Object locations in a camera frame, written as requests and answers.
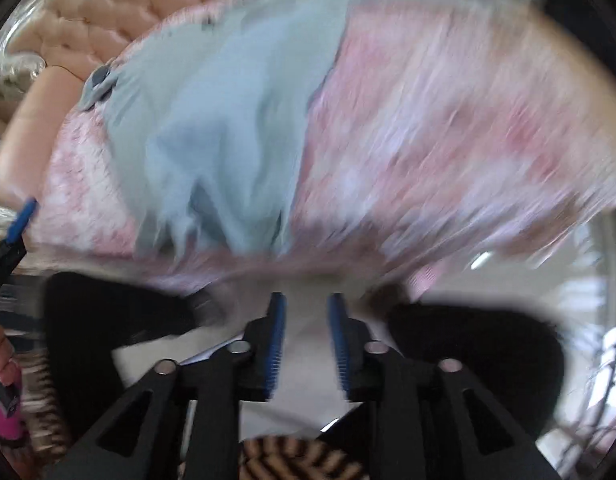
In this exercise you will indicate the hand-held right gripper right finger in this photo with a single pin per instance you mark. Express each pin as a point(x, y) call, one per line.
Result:
point(339, 350)

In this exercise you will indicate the person's left hand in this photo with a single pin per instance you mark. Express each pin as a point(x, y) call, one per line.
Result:
point(0, 352)

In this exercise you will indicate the light blue shirt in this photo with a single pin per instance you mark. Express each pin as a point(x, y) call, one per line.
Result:
point(228, 135)

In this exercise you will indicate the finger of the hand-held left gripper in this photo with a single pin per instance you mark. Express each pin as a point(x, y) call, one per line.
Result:
point(20, 222)

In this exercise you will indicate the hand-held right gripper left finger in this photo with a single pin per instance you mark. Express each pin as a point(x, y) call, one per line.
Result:
point(277, 345)

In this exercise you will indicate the person's black pants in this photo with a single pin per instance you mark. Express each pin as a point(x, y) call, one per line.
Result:
point(88, 335)

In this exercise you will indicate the brown woven rug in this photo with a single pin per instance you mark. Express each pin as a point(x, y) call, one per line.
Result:
point(293, 460)

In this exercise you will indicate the pink floral blanket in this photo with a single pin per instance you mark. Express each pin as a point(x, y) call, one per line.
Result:
point(437, 135)

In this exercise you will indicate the peach tufted leather sofa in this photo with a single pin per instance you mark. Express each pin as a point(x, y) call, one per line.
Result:
point(138, 0)

